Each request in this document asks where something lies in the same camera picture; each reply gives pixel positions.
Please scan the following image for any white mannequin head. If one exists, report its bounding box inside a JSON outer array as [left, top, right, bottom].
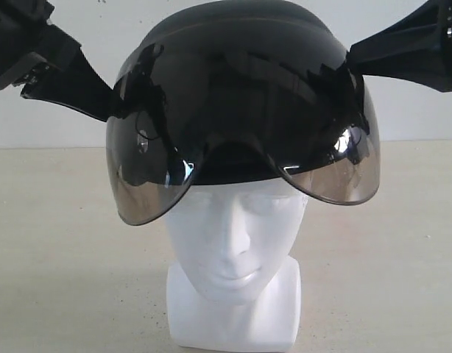
[[165, 179, 308, 352]]

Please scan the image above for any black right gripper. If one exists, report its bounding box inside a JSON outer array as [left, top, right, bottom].
[[348, 0, 452, 92]]

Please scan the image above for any black helmet with visor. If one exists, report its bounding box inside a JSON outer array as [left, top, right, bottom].
[[106, 1, 381, 226]]

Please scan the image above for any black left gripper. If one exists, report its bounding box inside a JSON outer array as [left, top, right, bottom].
[[0, 1, 118, 122]]

